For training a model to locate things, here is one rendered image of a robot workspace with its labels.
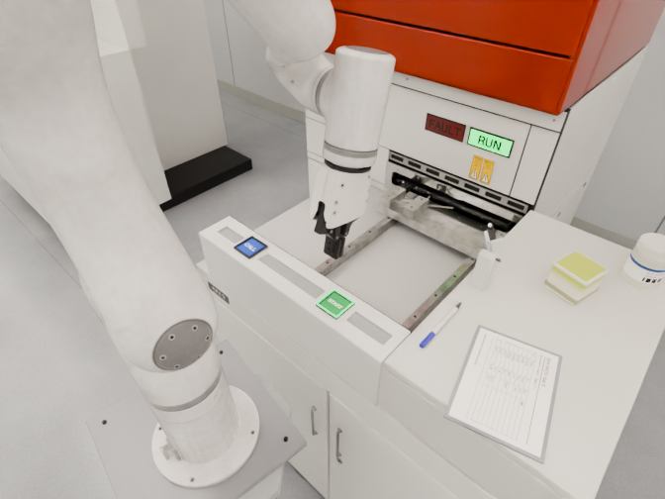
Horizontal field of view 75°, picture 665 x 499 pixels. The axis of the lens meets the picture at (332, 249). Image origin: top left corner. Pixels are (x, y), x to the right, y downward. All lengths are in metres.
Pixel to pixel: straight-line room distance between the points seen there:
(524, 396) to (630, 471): 1.26
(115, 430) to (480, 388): 0.66
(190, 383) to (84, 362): 1.59
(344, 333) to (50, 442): 1.47
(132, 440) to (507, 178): 1.02
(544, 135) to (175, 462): 1.01
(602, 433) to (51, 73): 0.81
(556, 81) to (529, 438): 0.68
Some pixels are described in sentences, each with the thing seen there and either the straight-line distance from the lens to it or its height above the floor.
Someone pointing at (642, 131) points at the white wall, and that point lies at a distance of 2.67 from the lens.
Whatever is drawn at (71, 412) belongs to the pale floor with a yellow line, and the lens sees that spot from 2.10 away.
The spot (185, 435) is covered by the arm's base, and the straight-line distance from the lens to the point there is 0.76.
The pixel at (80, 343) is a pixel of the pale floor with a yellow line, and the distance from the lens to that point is 2.32.
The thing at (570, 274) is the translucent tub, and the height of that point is 1.03.
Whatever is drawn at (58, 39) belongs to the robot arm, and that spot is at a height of 1.52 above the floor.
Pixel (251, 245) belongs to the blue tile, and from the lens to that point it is 1.01.
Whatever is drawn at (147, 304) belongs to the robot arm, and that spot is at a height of 1.26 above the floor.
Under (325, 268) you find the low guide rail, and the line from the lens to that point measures 1.11.
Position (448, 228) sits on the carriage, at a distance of 1.23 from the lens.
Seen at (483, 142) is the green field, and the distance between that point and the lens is 1.20.
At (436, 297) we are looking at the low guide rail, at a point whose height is 0.85.
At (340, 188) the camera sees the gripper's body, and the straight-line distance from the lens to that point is 0.66.
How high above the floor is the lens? 1.60
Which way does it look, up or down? 40 degrees down
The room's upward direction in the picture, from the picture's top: straight up
